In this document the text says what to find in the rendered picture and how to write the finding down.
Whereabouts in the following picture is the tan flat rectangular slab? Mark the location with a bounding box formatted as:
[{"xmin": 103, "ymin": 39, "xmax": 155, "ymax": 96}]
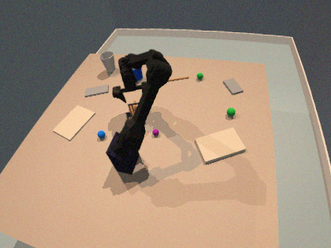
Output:
[{"xmin": 195, "ymin": 128, "xmax": 246, "ymax": 164}]

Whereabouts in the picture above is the blue mug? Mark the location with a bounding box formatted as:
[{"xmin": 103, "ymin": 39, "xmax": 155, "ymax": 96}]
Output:
[{"xmin": 132, "ymin": 68, "xmax": 143, "ymax": 82}]

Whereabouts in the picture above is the beige flat rectangular board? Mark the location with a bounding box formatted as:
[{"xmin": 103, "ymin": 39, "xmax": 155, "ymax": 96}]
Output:
[{"xmin": 53, "ymin": 105, "xmax": 95, "ymax": 141}]

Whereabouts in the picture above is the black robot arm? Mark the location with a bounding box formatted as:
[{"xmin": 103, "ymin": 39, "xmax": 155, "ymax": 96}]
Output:
[{"xmin": 111, "ymin": 50, "xmax": 173, "ymax": 157}]

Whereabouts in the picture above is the blue ball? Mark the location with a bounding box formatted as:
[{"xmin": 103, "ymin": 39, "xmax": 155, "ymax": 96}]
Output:
[{"xmin": 98, "ymin": 131, "xmax": 105, "ymax": 138}]

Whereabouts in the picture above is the purple ball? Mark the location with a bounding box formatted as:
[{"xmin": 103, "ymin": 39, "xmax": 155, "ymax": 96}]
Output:
[{"xmin": 152, "ymin": 129, "xmax": 159, "ymax": 135}]

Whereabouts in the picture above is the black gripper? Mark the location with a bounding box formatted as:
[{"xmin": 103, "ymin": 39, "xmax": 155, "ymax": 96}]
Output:
[{"xmin": 112, "ymin": 78, "xmax": 147, "ymax": 103}]

